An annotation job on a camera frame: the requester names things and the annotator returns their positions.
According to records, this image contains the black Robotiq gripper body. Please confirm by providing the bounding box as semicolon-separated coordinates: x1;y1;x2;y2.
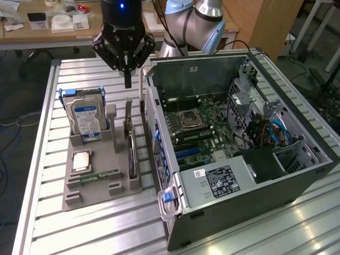
100;0;146;74

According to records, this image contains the graphics card with metal bracket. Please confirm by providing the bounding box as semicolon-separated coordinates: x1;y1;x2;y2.
123;97;139;178

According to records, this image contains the white paper stack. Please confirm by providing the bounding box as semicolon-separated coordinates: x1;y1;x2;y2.
145;14;166;32

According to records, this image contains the plain white box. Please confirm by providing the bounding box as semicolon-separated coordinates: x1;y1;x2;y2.
72;13;90;30

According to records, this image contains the red packet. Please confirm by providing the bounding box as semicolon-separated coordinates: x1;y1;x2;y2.
75;3;91;14

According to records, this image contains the white box with round bowl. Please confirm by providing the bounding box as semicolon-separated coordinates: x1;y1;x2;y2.
50;14;75;34

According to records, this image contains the white box with black top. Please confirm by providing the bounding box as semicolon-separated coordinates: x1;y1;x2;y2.
26;12;50;30

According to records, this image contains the hard disk in blue caddy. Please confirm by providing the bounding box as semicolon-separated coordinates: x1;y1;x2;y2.
57;86;106;146

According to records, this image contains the wooden desk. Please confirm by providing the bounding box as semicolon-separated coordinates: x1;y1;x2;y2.
0;0;241;58

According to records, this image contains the silver CPU socket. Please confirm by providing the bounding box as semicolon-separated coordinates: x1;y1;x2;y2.
179;110;204;132

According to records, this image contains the clear plastic bag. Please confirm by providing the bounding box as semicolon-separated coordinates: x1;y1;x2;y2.
0;0;23;24

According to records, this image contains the green motherboard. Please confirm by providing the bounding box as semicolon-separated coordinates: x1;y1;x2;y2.
159;91;249;171

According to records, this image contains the silver perforated drive cage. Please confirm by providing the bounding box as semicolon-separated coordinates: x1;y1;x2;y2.
227;62;268;128

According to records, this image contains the PCIe x16 expansion slot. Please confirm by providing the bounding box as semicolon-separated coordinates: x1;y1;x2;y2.
174;147;202;159

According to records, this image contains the silver CPU chip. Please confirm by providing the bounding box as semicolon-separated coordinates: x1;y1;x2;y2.
73;152;90;172

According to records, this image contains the grey parts rack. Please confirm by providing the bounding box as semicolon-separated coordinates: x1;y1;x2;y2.
61;103;143;213

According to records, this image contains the green RAM stick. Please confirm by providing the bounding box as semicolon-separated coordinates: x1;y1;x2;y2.
67;169;120;184

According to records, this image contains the white box with red button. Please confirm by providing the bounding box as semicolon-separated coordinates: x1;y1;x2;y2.
282;39;292;58

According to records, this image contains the grey power supply unit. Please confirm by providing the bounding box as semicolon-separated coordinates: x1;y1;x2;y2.
174;155;257;209

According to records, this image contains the black floor stand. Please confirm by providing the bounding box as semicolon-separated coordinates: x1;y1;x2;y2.
308;66;340;120

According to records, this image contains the silver disk bay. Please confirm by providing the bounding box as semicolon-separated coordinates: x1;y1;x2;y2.
264;102;319;173

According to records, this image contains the open black PC case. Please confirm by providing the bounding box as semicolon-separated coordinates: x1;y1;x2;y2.
139;47;340;252

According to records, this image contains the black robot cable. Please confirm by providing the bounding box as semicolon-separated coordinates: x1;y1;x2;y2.
152;0;188;56

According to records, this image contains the black cable over case edge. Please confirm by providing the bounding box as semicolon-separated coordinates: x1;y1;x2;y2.
216;39;268;57

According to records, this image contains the red disk wire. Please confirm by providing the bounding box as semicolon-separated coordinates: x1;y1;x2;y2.
259;123;269;146

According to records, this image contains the blue disk wire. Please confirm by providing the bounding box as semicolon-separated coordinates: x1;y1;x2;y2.
268;119;290;147

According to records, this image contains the white desk frame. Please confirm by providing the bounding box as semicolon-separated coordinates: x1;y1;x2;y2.
291;0;340;72

